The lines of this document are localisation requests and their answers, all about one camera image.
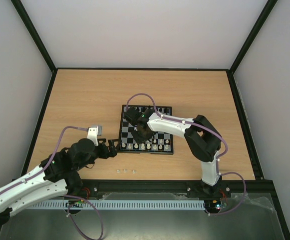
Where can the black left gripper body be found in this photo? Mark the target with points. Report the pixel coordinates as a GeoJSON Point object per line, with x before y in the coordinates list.
{"type": "Point", "coordinates": [104, 154]}

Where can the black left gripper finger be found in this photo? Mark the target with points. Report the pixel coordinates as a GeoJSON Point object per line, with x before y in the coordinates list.
{"type": "Point", "coordinates": [102, 141]}
{"type": "Point", "coordinates": [114, 146]}

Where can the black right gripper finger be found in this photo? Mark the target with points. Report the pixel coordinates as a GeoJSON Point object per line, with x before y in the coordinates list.
{"type": "Point", "coordinates": [138, 137]}
{"type": "Point", "coordinates": [150, 136]}

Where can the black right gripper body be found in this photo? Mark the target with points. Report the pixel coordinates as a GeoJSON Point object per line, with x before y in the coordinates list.
{"type": "Point", "coordinates": [142, 133]}

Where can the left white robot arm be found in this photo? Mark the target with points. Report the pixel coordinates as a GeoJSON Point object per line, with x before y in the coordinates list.
{"type": "Point", "coordinates": [55, 176]}

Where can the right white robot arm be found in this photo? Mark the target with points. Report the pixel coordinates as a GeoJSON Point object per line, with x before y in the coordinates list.
{"type": "Point", "coordinates": [202, 138]}

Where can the black silver chess board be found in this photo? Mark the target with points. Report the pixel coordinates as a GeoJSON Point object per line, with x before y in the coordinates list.
{"type": "Point", "coordinates": [159, 143]}

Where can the clear plastic sheet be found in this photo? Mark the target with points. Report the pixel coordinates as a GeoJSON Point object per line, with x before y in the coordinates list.
{"type": "Point", "coordinates": [255, 199]}

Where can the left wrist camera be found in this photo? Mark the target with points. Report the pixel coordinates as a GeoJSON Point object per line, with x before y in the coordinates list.
{"type": "Point", "coordinates": [93, 133]}

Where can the black front frame rail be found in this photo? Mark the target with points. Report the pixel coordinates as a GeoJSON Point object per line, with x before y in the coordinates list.
{"type": "Point", "coordinates": [192, 188]}

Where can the black frame rail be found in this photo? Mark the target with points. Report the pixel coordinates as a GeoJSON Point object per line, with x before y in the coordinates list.
{"type": "Point", "coordinates": [38, 124]}
{"type": "Point", "coordinates": [192, 188]}
{"type": "Point", "coordinates": [253, 156]}

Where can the white slotted cable duct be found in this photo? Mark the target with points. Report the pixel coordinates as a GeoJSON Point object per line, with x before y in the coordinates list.
{"type": "Point", "coordinates": [58, 204]}

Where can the black left frame rail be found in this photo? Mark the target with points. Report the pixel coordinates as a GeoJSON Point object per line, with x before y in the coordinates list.
{"type": "Point", "coordinates": [38, 124]}

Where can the black right frame rail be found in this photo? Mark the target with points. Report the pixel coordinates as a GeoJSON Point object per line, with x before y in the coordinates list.
{"type": "Point", "coordinates": [253, 156]}

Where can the black frame post back left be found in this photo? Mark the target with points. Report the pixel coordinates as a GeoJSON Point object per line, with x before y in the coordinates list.
{"type": "Point", "coordinates": [19, 7]}

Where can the black frame post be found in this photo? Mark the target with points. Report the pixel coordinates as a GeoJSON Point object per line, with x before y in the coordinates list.
{"type": "Point", "coordinates": [19, 7]}
{"type": "Point", "coordinates": [267, 9]}

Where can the black frame post back right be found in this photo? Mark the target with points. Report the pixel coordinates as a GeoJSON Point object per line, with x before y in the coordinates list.
{"type": "Point", "coordinates": [267, 9]}

